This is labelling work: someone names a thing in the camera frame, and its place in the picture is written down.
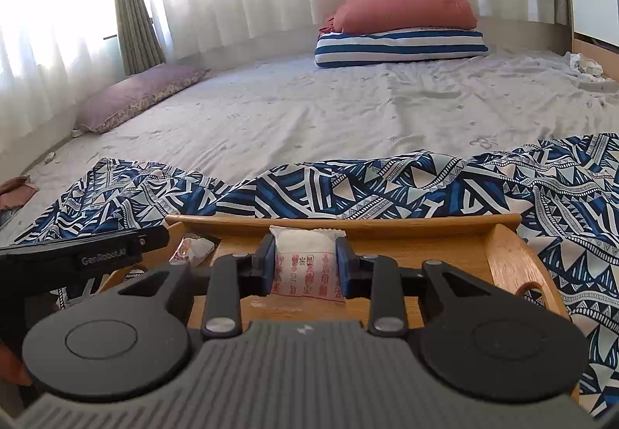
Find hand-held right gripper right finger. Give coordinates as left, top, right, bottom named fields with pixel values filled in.
left=336, top=237, right=500, bottom=339

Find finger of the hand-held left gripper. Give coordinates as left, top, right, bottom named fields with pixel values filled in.
left=123, top=225, right=171, bottom=260

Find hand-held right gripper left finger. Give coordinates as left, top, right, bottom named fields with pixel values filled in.
left=117, top=234, right=277, bottom=339

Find white pastry packet red print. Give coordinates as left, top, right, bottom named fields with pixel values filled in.
left=268, top=225, right=348, bottom=304

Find clear candy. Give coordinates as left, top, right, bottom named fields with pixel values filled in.
left=168, top=236, right=216, bottom=268

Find wooden tray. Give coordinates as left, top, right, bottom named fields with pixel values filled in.
left=99, top=213, right=581, bottom=405

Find person's left hand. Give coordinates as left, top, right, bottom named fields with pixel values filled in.
left=0, top=343, right=32, bottom=387

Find reddish cloth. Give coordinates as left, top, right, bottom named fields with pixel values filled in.
left=0, top=176, right=38, bottom=212

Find purple pillow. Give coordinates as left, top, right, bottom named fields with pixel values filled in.
left=72, top=65, right=211, bottom=136

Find grey bed sheet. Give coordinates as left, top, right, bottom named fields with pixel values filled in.
left=0, top=47, right=619, bottom=236

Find blue white patterned blanket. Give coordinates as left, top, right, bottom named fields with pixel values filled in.
left=14, top=134, right=619, bottom=420

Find blue white striped pillow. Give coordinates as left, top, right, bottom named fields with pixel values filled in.
left=314, top=29, right=489, bottom=69

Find red pillow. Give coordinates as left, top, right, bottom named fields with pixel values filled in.
left=318, top=0, right=479, bottom=36

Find crumpled white tissue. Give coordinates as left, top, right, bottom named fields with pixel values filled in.
left=563, top=51, right=605, bottom=82

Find wooden bed frame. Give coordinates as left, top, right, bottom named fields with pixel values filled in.
left=571, top=35, right=619, bottom=82

